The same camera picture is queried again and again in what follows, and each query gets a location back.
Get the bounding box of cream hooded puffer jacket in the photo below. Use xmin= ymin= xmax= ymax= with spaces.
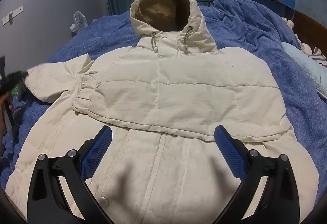
xmin=5 ymin=0 xmax=318 ymax=223

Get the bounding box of white electric fan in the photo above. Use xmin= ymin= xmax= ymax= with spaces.
xmin=70 ymin=11 xmax=88 ymax=33

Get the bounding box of light blue pillow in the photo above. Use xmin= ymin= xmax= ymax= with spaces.
xmin=282 ymin=43 xmax=326 ymax=100

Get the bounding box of striped plush toy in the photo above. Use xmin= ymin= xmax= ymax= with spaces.
xmin=300 ymin=43 xmax=327 ymax=67

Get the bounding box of brown wooden headboard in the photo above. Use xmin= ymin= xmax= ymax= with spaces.
xmin=293 ymin=11 xmax=327 ymax=56

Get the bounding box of blue fleece blanket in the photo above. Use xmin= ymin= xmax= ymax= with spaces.
xmin=1 ymin=0 xmax=326 ymax=195

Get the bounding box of white wall switch plate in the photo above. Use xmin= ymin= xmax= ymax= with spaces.
xmin=2 ymin=6 xmax=24 ymax=26

